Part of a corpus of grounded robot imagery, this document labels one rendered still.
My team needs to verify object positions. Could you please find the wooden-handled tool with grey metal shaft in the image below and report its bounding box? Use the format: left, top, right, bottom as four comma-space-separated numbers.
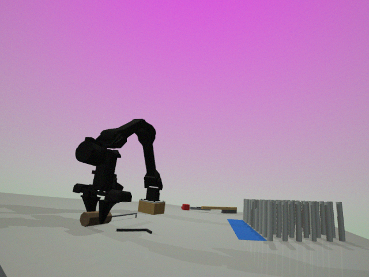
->
80, 211, 137, 227

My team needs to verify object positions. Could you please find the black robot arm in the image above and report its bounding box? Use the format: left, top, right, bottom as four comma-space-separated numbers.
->
76, 119, 163, 201

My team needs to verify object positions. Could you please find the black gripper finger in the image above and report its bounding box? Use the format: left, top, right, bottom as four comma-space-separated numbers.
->
99, 200, 119, 224
81, 195, 101, 212

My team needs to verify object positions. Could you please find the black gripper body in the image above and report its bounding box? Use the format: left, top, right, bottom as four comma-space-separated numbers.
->
73, 167, 132, 202

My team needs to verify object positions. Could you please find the blue flat strip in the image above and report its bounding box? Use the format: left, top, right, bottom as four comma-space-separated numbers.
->
227, 219, 267, 241

